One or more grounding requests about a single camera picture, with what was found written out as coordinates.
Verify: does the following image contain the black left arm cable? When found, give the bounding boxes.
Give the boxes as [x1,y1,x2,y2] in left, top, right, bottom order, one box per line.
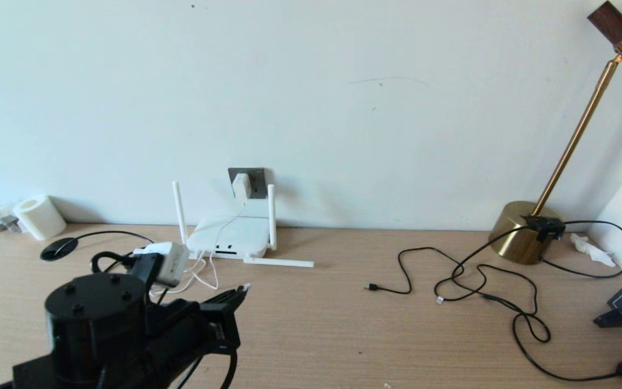
[91,251,239,389]

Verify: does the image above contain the black ethernet cable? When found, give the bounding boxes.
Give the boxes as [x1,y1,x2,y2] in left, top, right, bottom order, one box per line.
[55,231,251,389]

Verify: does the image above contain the gold desk lamp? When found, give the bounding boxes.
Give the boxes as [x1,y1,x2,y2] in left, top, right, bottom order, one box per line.
[488,1,622,265]

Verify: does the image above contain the thin white adapter cable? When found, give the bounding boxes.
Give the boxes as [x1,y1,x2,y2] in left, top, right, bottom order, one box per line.
[149,199,248,296]

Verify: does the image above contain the crumpled white tissue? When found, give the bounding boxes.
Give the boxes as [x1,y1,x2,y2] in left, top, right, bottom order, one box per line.
[569,233,617,268]

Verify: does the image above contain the white router with antennas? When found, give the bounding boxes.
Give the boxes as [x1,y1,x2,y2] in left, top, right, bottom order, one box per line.
[172,181,314,269]

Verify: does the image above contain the small clear container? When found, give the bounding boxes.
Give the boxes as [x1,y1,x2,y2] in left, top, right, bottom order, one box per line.
[0,201,20,233]

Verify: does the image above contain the grey wall socket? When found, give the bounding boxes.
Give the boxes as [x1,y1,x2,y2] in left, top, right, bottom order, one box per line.
[228,167,266,199]

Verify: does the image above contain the white power adapter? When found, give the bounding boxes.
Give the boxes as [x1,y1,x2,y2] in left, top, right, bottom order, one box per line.
[232,173,252,202]

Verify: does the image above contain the white toilet paper roll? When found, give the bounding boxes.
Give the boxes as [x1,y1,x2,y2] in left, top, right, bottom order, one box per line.
[12,194,67,241]

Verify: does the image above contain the black oval desk grommet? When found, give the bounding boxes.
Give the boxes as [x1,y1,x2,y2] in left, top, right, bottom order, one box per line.
[40,237,79,262]

